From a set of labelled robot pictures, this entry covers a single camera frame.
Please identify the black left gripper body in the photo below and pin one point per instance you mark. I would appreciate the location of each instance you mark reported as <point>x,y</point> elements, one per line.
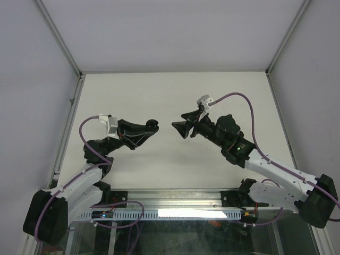
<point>123,137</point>

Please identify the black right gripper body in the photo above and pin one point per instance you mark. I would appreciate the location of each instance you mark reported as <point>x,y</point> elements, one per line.
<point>203,127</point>

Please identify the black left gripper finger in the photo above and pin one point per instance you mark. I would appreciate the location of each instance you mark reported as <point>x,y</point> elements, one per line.
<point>136,139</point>
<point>126,127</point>

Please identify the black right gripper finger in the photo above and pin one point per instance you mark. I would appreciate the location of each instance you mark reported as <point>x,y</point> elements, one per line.
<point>183,128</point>
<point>191,116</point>

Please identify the black earbud with case lid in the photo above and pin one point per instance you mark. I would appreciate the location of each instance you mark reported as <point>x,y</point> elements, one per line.
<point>152,125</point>

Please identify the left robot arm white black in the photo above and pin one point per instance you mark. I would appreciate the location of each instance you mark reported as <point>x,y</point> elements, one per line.
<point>52,211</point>

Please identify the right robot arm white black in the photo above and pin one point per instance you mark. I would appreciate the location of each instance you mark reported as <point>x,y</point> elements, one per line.
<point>312,198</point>

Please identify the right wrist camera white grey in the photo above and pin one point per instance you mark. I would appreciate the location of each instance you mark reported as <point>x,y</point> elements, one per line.
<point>205,104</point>

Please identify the wrist camera white grey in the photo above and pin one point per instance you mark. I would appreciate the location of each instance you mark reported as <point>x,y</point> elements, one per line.
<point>111,124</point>
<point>205,104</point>

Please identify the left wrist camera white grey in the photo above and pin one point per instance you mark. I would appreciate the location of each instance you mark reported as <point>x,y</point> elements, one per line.
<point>111,124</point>

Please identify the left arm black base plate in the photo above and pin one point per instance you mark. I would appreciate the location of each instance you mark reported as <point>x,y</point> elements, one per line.
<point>113,196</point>

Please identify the aluminium mounting rail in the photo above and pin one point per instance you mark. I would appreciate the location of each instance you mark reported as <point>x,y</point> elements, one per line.
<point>171,198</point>

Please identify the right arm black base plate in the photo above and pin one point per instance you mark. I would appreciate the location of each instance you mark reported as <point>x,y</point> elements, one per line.
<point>231,198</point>

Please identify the white slotted cable duct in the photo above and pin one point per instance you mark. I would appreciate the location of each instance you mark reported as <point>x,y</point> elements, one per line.
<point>160,214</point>

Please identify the aluminium frame post right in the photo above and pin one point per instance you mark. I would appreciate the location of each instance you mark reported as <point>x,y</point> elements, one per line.
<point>288,34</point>

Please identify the aluminium frame post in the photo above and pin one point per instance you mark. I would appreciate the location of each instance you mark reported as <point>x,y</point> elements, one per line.
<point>42,9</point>
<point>288,34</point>

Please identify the aluminium frame post left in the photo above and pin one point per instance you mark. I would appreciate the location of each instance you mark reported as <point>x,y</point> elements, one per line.
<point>42,9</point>

